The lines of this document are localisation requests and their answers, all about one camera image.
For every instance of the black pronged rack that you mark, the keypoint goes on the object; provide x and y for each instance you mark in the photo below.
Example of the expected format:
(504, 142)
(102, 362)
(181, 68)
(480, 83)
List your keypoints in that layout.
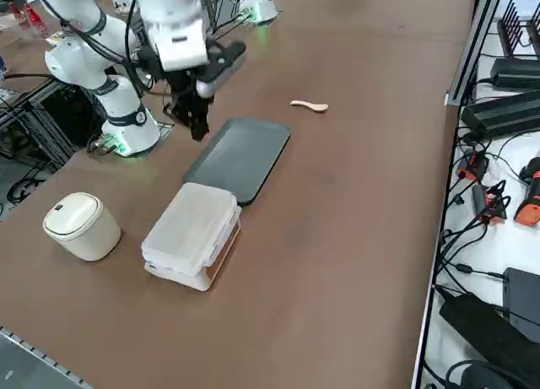
(516, 26)

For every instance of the aluminium frame stand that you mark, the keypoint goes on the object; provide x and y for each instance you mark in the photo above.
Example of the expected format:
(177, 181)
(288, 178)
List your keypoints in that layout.
(38, 123)

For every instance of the black bag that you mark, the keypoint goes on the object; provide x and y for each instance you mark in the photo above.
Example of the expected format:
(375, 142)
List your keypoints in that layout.
(476, 334)

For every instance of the small cream lidded bin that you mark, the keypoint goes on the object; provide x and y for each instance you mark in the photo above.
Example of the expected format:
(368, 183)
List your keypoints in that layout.
(78, 226)

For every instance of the dark grey rectangular tray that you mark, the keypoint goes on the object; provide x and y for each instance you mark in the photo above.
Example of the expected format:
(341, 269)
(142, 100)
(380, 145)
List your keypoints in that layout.
(244, 161)

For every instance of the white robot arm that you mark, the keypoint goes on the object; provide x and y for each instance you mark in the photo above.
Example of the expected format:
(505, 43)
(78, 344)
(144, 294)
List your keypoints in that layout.
(122, 43)
(259, 5)

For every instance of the long black power brick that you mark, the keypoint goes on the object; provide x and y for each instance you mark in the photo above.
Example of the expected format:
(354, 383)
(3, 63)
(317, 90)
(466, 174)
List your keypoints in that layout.
(502, 112)

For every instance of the orange black connector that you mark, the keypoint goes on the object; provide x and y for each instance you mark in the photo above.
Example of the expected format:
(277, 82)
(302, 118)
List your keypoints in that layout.
(474, 165)

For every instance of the small wooden spoon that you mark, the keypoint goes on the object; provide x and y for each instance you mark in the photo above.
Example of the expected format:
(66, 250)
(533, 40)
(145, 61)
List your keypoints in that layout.
(310, 106)

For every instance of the aluminium profile rail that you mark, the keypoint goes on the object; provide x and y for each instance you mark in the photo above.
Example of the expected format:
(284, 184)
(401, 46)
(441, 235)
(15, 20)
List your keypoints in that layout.
(472, 43)

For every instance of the black flat box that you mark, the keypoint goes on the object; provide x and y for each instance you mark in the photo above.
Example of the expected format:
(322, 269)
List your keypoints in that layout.
(523, 296)

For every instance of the orange black power tool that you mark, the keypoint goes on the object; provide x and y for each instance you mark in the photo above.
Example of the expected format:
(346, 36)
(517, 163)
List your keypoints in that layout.
(530, 195)

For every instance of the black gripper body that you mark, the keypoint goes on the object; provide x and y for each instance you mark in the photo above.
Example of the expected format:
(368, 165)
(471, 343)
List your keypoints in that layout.
(187, 81)

